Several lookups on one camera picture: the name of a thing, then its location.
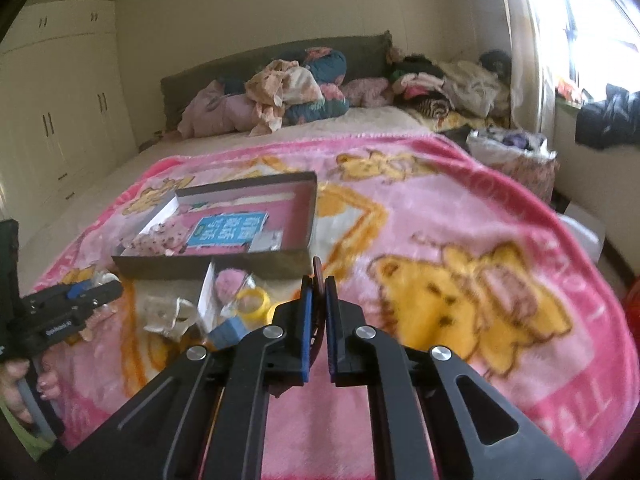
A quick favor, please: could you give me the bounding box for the bag of clothes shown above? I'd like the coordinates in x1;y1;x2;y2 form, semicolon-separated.
466;127;559;202

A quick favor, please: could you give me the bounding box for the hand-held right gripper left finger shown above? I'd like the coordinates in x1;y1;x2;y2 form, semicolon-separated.
55;275;321;480

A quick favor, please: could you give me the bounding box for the white storage box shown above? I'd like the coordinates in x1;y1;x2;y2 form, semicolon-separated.
554;204;607;262

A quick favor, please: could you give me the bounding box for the red-brown hairband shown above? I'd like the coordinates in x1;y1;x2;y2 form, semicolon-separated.
309;256;326;361

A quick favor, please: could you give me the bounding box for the cream wardrobe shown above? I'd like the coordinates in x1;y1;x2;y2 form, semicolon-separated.
0;0;142;223

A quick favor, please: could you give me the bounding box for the clear plastic wrapper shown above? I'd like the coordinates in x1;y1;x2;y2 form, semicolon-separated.
141;295;201;341

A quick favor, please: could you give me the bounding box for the black garment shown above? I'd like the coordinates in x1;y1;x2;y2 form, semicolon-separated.
575;83;640;151

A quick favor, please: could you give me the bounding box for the dark cardboard box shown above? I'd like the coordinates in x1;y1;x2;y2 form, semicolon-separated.
111;171;319;281

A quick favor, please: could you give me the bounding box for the cream curtain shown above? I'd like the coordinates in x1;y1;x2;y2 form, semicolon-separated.
492;0;568;137

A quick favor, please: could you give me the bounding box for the pink floral pouch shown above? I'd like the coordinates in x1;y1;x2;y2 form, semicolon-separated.
122;217;193;257

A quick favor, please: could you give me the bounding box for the pink hair scrunchie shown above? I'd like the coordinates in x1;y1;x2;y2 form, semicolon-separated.
215;269;247;302

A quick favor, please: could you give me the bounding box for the grey headboard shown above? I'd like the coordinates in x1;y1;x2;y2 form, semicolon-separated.
160;30;394;132

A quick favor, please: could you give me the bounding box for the beige bed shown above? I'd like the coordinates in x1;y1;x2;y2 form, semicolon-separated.
15;104;501;261

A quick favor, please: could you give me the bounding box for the pink fuzzy cloth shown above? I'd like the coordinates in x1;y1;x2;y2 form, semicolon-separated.
344;77;397;109

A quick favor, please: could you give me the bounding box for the person's left hand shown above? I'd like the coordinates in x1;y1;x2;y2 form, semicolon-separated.
0;359;64;425

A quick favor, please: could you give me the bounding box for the pile of floral bedding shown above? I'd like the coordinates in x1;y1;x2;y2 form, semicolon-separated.
177;47;352;139

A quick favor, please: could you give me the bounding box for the blue card packet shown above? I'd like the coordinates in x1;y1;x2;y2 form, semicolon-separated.
185;210;270;252

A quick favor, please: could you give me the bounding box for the yellow bangle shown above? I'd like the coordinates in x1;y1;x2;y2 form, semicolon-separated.
231;285;273;326

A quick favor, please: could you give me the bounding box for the white card packet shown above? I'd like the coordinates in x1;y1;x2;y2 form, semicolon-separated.
196;259;218;333

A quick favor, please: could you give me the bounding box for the pink printed blanket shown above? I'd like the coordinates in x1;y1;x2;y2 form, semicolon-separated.
30;132;638;480

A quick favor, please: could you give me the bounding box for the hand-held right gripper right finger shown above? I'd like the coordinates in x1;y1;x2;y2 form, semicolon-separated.
324;276;584;480

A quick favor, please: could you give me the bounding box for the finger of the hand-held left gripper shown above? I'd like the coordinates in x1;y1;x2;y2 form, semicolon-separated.
70;280;125;313
61;282;103;302

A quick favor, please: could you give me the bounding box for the pile of clothes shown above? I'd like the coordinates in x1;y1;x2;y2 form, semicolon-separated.
387;49;514;132

